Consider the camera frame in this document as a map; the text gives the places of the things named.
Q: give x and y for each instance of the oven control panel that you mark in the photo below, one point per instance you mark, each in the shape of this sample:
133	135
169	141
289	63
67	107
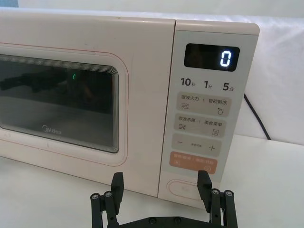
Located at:
204	111

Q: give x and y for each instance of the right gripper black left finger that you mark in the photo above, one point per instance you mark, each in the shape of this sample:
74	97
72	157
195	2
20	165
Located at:
117	190

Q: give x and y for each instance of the cream microwave oven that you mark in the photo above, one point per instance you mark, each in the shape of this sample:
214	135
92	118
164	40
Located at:
142	71

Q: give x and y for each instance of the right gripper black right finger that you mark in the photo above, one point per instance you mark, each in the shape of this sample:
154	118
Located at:
204	185

